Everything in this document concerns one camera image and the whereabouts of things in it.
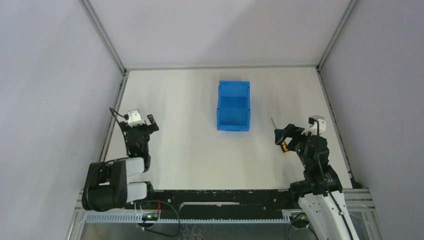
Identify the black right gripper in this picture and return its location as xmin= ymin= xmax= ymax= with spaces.
xmin=275 ymin=122 xmax=312 ymax=169

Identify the yellow black handled screwdriver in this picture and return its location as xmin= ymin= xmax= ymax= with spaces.
xmin=271 ymin=118 xmax=289 ymax=154

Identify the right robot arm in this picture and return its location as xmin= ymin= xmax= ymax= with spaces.
xmin=274 ymin=117 xmax=359 ymax=240

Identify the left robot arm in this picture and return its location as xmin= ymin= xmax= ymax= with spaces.
xmin=81 ymin=110 xmax=159 ymax=212

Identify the blue plastic bin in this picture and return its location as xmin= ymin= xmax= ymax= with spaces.
xmin=216 ymin=80 xmax=251 ymax=132

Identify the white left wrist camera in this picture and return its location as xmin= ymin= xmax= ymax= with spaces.
xmin=127 ymin=109 xmax=146 ymax=127

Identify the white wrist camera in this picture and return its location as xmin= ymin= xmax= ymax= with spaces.
xmin=302 ymin=115 xmax=327 ymax=136
xmin=127 ymin=109 xmax=146 ymax=127

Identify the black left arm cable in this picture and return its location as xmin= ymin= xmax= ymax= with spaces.
xmin=109 ymin=107 xmax=131 ymax=157

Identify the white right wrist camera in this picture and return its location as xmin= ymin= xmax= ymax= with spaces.
xmin=302 ymin=115 xmax=327 ymax=136

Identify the aluminium frame left rail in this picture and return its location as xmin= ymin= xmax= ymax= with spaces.
xmin=79 ymin=0 xmax=129 ymax=162

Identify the aluminium frame rail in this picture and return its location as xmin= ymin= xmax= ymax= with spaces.
xmin=79 ymin=0 xmax=129 ymax=162
xmin=315 ymin=0 xmax=361 ymax=187

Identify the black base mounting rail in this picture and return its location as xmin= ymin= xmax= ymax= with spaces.
xmin=125 ymin=189 xmax=300 ymax=221

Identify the white slotted cable duct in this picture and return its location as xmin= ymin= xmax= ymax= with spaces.
xmin=84 ymin=211 xmax=292 ymax=224

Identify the left electronics board with wires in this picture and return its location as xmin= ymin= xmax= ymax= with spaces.
xmin=135 ymin=199 xmax=182 ymax=238

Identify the electronics board with wires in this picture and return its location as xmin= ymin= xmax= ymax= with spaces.
xmin=135 ymin=199 xmax=182 ymax=238
xmin=287 ymin=212 xmax=319 ymax=240

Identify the right electronics board with wires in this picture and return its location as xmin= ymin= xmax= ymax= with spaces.
xmin=287 ymin=212 xmax=319 ymax=240

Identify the aluminium frame right rail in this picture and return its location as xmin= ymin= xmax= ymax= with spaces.
xmin=315 ymin=0 xmax=361 ymax=187

